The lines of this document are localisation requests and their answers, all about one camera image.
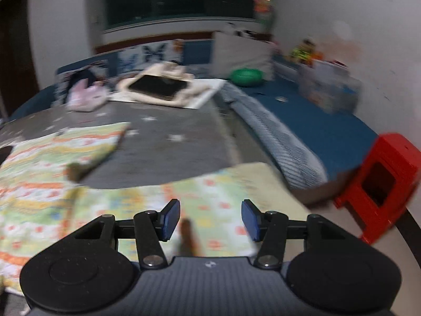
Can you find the blue bed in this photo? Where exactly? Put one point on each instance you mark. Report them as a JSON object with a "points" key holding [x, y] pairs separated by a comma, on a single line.
{"points": [[315, 128]]}

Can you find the cream pillow with dark tablet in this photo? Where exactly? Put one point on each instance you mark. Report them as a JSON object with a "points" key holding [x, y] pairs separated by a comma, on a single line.
{"points": [[158, 85]]}

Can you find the clear storage box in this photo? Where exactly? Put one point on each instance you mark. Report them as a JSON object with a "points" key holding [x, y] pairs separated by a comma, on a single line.
{"points": [[329, 87]]}

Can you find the pink plush toy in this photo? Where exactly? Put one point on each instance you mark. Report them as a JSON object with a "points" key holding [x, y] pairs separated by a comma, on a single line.
{"points": [[87, 97]]}

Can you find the red plastic stool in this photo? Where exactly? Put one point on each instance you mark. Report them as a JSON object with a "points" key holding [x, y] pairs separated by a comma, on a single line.
{"points": [[378, 187]]}

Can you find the orange green toy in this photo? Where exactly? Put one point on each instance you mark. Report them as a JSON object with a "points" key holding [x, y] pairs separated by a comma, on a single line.
{"points": [[264, 13]]}

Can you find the colourful patterned blanket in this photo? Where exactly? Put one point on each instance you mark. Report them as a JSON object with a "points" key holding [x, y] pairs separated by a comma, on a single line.
{"points": [[138, 210]]}

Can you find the grey star-print blanket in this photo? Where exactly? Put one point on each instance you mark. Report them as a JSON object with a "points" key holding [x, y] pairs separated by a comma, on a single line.
{"points": [[158, 138]]}

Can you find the grey striped quilt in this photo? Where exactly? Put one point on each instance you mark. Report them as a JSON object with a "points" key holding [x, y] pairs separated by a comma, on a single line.
{"points": [[279, 138]]}

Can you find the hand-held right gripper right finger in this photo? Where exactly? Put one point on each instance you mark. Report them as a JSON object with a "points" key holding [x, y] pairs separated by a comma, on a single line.
{"points": [[251, 219]]}

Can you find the green round basin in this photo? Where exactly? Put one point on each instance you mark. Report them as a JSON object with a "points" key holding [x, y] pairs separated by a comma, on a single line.
{"points": [[246, 76]]}

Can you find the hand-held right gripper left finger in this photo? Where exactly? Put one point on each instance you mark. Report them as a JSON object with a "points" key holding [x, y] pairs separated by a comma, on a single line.
{"points": [[170, 217]]}

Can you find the yellow toy figure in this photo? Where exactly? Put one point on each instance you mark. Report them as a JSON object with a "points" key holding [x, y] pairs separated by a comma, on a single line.
{"points": [[304, 52]]}

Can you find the grey pillow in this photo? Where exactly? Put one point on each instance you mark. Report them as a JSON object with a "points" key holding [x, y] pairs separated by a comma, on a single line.
{"points": [[241, 56]]}

